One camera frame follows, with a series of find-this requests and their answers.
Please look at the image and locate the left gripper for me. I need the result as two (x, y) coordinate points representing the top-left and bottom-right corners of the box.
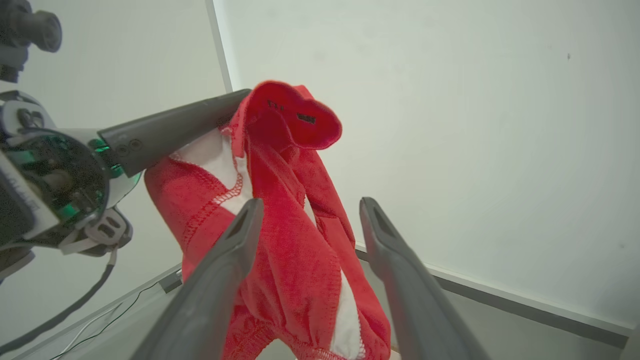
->
(0, 88), (252, 257)

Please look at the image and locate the thin black floor cable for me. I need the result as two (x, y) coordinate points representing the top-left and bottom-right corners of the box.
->
(50, 280), (168, 360)

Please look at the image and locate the red fleece clothing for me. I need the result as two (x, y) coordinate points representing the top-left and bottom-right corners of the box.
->
(144, 80), (392, 360)

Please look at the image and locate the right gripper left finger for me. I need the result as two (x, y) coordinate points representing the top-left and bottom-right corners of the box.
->
(131, 198), (264, 360)

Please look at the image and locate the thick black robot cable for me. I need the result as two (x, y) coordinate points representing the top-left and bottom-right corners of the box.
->
(0, 250), (118, 356)

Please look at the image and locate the black wrist camera unit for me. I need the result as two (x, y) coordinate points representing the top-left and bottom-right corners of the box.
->
(0, 0), (63, 83)

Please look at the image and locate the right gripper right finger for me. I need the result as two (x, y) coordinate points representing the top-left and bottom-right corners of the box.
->
(359, 197), (491, 360)

